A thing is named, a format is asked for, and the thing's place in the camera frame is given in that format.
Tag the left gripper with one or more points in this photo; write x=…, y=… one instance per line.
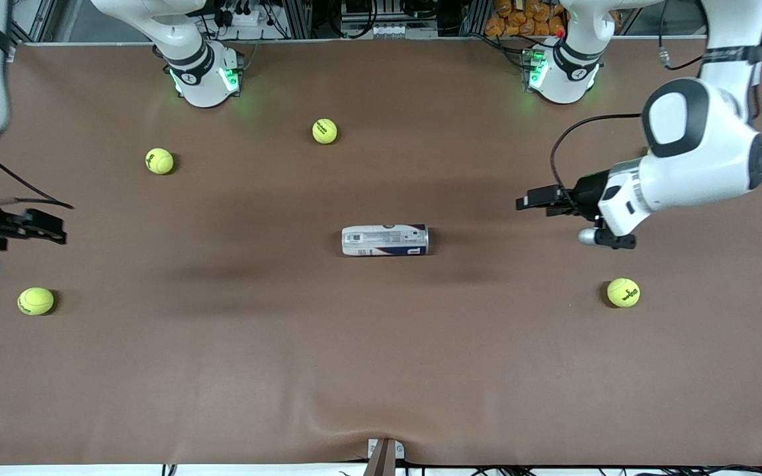
x=588, y=191

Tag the white blue tennis ball can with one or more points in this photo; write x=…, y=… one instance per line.
x=384, y=239

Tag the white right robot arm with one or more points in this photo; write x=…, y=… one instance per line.
x=189, y=46

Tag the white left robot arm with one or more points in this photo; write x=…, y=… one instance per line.
x=698, y=152

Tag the yellow tennis ball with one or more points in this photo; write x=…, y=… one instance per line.
x=159, y=160
x=36, y=301
x=325, y=131
x=623, y=292

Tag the base connector box green light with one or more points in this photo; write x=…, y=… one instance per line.
x=534, y=69
x=231, y=76

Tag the orange packaged goods bag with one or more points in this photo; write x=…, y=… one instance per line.
x=526, y=16

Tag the brown table mat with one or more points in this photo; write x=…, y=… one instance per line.
x=381, y=344

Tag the white power strip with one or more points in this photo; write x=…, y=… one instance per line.
x=243, y=14

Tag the aluminium frame post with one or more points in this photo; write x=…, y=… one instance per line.
x=475, y=17
x=296, y=18

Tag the aluminium frame corner beam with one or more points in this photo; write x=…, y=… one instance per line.
x=30, y=20

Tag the metal clamp bracket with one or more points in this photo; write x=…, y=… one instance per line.
x=384, y=456

